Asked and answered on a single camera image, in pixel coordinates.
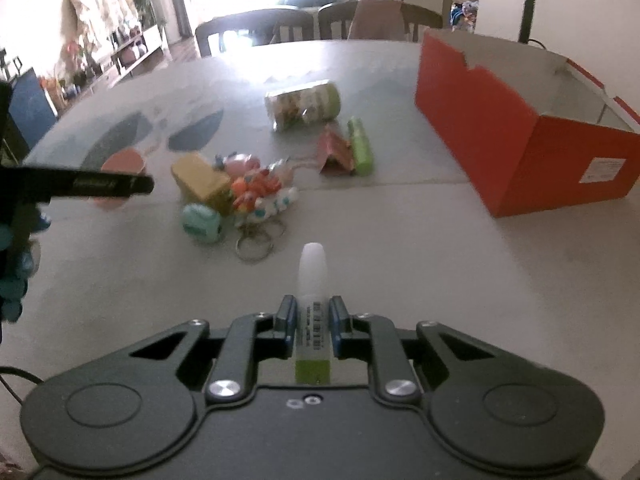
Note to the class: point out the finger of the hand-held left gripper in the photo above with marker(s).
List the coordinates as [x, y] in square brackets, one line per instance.
[100, 183]

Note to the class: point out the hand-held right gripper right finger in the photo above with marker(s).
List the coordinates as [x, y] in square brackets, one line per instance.
[338, 322]

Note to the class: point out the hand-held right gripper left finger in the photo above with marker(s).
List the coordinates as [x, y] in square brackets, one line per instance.
[286, 322]

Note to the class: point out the pink round disc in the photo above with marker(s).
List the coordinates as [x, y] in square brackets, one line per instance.
[122, 160]

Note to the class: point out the white glue stick green base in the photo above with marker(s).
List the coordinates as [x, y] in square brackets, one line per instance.
[312, 270]

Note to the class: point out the yellow small box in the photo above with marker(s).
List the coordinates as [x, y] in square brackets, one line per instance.
[200, 180]

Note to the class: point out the mint green small toy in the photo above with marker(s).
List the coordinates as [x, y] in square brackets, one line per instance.
[200, 222]

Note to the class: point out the red binder clip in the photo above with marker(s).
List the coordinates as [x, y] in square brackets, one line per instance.
[336, 152]

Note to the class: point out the green tube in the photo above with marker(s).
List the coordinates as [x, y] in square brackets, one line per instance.
[361, 147]

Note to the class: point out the orange cardboard box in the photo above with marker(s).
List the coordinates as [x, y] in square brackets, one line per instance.
[465, 125]

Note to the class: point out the landscape printed table mat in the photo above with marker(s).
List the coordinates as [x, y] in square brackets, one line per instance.
[125, 135]

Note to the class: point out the blue panel box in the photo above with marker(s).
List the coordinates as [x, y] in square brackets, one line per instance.
[30, 110]

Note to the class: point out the orange flower bunch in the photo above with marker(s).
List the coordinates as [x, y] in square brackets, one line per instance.
[75, 57]

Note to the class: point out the wooden low cabinet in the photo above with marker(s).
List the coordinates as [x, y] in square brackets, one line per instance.
[135, 55]

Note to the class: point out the hanging light clothes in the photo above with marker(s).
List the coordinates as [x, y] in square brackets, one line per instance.
[100, 5]

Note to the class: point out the plastic jar green lid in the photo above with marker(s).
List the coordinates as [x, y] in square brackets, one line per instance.
[305, 105]

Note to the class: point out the dark wooden chair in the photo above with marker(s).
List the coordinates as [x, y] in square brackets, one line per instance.
[260, 22]
[425, 17]

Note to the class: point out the pink cloth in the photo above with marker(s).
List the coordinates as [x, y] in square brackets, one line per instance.
[375, 17]

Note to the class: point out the colourful cloth pile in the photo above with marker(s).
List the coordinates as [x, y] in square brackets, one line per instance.
[462, 15]

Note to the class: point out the black desk lamp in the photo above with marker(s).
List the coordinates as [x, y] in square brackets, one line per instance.
[531, 0]

